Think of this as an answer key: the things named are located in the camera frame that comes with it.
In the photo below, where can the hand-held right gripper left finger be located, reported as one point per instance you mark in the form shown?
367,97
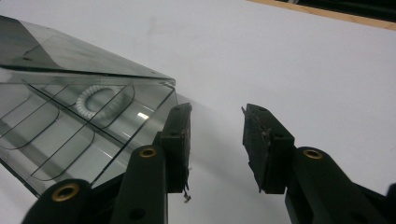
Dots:
176,146

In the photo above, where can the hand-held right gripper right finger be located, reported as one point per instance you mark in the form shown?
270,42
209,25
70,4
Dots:
264,149

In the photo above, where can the clear grey compartment box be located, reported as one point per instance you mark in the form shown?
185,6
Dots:
62,137

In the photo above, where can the white table mat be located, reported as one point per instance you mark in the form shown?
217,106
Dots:
280,62

